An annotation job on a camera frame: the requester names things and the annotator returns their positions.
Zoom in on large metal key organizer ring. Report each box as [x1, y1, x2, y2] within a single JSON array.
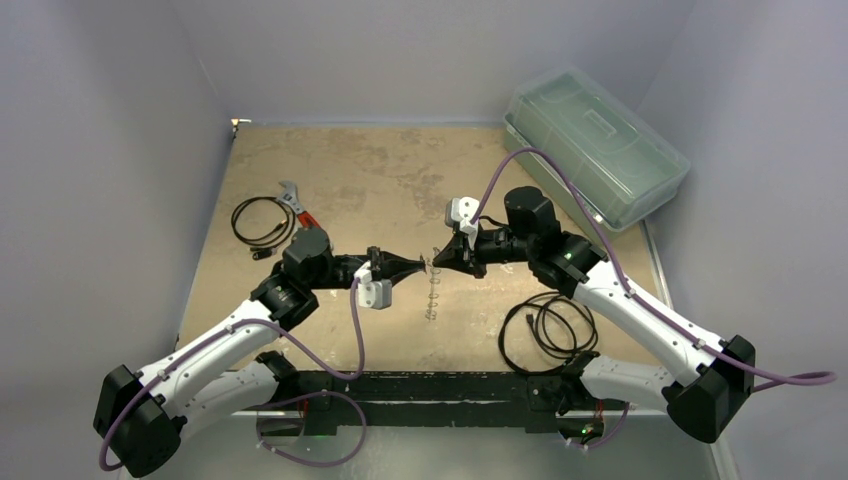
[[423, 247, 443, 323]]

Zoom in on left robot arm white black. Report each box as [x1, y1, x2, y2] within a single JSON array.
[[93, 227, 426, 477]]

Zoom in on red adjustable wrench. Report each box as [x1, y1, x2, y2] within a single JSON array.
[[277, 180, 321, 228]]

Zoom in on clear plastic storage box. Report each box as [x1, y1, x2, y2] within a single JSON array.
[[504, 66, 691, 231]]

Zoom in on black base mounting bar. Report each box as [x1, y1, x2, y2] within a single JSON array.
[[256, 351, 623, 443]]

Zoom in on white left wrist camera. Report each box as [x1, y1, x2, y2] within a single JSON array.
[[354, 261, 392, 310]]

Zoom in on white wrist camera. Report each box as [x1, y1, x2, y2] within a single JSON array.
[[444, 197, 480, 240], [354, 261, 392, 310]]

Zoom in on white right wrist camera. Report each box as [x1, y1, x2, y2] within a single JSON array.
[[444, 197, 480, 240]]

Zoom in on black coiled cable right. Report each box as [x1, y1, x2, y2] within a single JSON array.
[[498, 292, 601, 376]]

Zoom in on black coiled cable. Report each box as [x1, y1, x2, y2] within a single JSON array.
[[230, 195, 297, 248], [498, 292, 601, 376]]

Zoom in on black coiled cable left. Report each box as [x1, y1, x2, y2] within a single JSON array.
[[230, 195, 297, 248]]

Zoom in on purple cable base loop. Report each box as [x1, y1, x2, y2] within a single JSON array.
[[253, 390, 369, 468]]

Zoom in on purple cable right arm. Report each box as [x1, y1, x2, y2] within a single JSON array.
[[473, 146, 837, 393]]

